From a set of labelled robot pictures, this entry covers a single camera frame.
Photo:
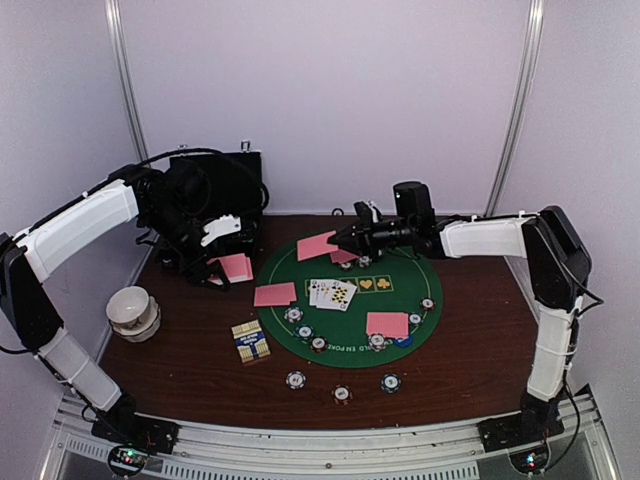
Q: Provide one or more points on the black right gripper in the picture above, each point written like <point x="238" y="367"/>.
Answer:
<point x="363" y="239"/>

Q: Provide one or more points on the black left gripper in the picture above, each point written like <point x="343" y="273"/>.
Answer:
<point x="197" y="274"/>

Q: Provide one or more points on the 10 chips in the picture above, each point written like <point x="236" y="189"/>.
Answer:
<point x="293" y="314"/>
<point x="364" y="261"/>
<point x="377" y="343"/>

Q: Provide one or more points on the pink playing card deck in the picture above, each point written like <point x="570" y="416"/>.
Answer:
<point x="237" y="267"/>

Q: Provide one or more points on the pink cards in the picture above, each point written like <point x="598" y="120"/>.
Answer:
<point x="318" y="245"/>
<point x="388" y="324"/>
<point x="282" y="294"/>

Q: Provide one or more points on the face up community cards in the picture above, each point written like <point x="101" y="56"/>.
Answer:
<point x="331" y="294"/>

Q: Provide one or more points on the blue white 10 chip stack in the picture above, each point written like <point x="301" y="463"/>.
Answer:
<point x="295" y="380"/>

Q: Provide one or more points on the blue green 50 chip stack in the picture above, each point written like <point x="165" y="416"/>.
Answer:
<point x="390" y="383"/>

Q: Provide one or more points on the red black 100 chip stack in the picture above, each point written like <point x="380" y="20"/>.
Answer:
<point x="342" y="395"/>

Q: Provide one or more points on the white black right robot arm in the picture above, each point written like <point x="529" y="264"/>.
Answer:
<point x="558" y="262"/>

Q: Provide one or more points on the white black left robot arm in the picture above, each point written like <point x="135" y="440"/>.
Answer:
<point x="28" y="258"/>

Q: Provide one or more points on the white left wrist cover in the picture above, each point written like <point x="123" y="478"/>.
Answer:
<point x="222" y="226"/>

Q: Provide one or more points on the round green poker mat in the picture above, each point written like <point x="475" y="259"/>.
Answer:
<point x="396" y="283"/>

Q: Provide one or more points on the white ceramic bowl stack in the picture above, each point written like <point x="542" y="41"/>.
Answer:
<point x="134" y="314"/>

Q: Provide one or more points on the card deck holder box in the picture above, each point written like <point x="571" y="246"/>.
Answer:
<point x="250" y="341"/>

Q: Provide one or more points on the black poker chip case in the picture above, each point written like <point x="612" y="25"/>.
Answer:
<point x="236" y="189"/>

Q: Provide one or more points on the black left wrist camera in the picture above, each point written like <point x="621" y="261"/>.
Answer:
<point x="189" y="185"/>

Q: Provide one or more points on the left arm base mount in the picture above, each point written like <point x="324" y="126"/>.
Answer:
<point x="144" y="433"/>

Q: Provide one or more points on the aluminium front rail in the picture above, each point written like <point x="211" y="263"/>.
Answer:
<point x="451" y="450"/>

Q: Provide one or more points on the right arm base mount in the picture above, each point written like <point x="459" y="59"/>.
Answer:
<point x="520" y="432"/>

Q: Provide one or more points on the left aluminium frame post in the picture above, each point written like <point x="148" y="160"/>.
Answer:
<point x="118" y="42"/>

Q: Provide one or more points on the aluminium frame post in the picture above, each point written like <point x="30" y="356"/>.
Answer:
<point x="528" y="65"/>
<point x="118" y="42"/>

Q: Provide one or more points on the right aluminium frame post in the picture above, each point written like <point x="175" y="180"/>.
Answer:
<point x="528" y="65"/>

